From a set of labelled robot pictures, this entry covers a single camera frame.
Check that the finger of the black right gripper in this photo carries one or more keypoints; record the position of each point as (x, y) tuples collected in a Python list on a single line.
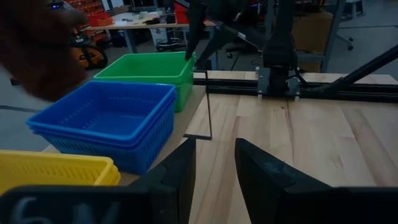
[(214, 40), (196, 21)]

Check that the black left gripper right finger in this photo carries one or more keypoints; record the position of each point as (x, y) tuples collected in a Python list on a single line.
[(273, 196)]

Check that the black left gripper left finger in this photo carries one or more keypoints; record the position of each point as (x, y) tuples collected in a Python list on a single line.
[(161, 199)]

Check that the yellow plastic slotted basket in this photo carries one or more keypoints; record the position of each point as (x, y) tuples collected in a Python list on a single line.
[(113, 179), (46, 168)]

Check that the blue plastic slotted basket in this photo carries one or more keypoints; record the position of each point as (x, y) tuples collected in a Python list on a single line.
[(109, 121), (93, 141), (124, 161)]

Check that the green plastic slotted basket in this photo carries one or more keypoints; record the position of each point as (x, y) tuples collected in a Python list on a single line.
[(183, 99), (146, 67)]

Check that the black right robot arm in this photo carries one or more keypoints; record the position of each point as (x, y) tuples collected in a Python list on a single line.
[(278, 53)]

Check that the wooden shelf table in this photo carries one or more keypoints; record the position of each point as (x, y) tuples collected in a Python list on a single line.
[(199, 137)]

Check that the beige background work table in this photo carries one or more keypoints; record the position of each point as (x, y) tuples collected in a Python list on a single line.
[(140, 24)]

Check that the brown cardboard box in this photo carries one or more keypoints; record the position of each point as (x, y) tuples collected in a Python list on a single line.
[(311, 31)]

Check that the red storage bin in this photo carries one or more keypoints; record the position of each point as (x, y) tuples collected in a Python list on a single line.
[(99, 19)]

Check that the orange black wheeled machine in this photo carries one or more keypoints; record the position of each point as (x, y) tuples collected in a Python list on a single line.
[(93, 57)]

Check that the red storage bin rack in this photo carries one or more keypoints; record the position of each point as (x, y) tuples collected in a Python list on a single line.
[(84, 6)]

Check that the person's hand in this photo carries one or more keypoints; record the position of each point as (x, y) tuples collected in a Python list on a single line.
[(37, 53)]

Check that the grey table frame leg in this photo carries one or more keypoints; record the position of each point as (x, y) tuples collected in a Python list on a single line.
[(334, 31)]

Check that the black frame base rail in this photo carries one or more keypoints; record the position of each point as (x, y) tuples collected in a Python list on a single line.
[(342, 91)]

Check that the black diagonal frame strut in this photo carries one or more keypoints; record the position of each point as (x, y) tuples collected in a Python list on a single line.
[(367, 67)]

